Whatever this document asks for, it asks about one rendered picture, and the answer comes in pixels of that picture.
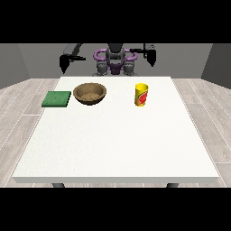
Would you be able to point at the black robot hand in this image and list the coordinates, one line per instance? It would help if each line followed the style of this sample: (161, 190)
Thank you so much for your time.
(150, 56)
(65, 61)

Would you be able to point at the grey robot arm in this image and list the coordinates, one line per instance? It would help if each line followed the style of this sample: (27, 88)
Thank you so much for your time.
(148, 47)
(73, 48)

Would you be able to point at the green square pad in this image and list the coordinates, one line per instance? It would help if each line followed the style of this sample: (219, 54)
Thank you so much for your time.
(56, 99)

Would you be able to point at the yellow cup with melon print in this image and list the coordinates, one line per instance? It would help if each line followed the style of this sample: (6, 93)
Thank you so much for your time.
(141, 94)

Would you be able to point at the brown wooden bowl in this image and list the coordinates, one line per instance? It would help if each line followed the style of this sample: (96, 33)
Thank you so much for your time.
(89, 94)

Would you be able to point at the grey and purple robot trunk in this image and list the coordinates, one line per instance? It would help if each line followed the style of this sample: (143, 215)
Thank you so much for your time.
(114, 62)

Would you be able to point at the dark table leg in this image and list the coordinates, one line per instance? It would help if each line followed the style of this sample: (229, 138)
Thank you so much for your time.
(172, 185)
(58, 185)

